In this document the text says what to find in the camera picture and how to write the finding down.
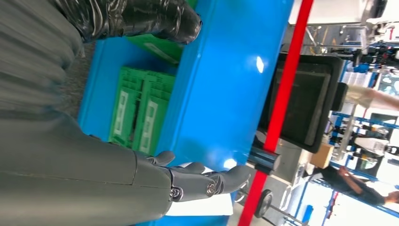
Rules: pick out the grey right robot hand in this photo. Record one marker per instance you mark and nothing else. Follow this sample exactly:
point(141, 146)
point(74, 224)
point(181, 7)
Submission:
point(78, 174)

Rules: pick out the blue metal shelf rack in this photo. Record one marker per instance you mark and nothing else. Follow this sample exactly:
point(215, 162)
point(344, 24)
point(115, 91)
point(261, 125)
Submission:
point(218, 93)

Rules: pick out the green plastic crate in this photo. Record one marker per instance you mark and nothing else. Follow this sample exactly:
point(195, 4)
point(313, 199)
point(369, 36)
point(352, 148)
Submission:
point(156, 118)
point(124, 109)
point(159, 50)

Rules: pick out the red barrier belt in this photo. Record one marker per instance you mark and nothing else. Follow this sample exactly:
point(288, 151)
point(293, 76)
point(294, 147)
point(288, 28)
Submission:
point(286, 78)

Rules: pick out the black mesh office chair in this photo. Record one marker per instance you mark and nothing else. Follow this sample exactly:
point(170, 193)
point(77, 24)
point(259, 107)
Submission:
point(299, 103)

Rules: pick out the brown cardboard box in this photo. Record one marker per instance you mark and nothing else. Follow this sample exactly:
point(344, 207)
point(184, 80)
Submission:
point(321, 156)

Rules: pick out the person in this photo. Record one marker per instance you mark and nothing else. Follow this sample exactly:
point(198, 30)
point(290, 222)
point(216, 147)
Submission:
point(367, 96)
point(358, 187)

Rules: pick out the white humanoid robot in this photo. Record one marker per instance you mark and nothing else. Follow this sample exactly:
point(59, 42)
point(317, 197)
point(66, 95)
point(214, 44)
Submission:
point(371, 145)

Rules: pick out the black barrier post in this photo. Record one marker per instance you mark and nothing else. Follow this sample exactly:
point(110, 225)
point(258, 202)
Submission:
point(263, 159)

